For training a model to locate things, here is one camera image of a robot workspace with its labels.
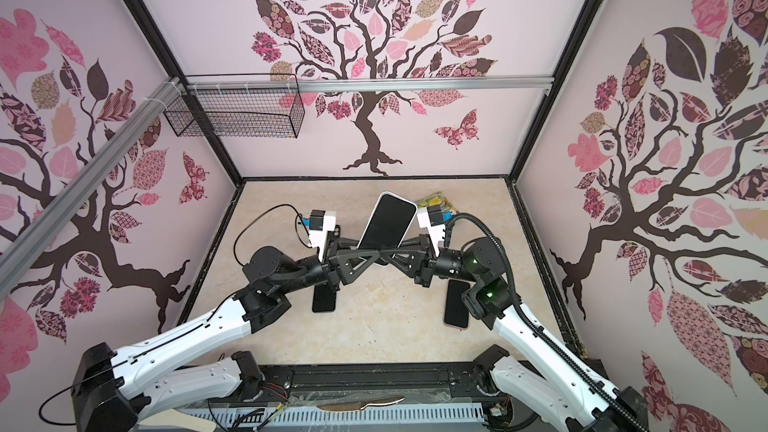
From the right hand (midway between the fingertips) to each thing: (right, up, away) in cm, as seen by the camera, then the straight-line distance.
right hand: (386, 254), depth 56 cm
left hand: (-1, -1, 0) cm, 1 cm away
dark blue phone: (-19, -19, +31) cm, 41 cm away
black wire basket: (-39, +42, +39) cm, 69 cm away
